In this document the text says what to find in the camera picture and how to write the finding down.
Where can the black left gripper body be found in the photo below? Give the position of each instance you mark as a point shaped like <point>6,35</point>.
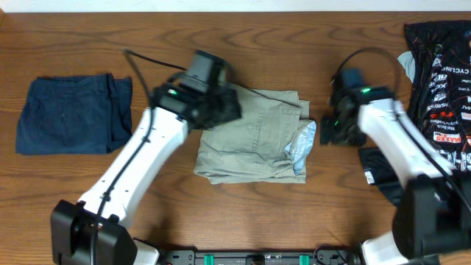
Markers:
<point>221,110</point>

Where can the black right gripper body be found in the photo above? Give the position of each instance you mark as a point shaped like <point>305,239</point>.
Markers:
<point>338,132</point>

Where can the khaki shorts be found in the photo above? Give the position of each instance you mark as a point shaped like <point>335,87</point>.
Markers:
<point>269,143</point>

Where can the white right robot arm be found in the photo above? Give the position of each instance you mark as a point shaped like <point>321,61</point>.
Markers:
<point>433,216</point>

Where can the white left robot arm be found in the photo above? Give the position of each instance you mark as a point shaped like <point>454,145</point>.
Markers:
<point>95,229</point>

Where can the black printed cycling jersey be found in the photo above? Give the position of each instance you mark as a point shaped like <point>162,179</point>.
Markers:
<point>438,64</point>

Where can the folded navy blue shorts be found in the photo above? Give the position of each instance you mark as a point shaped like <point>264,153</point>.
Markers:
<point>75,115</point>

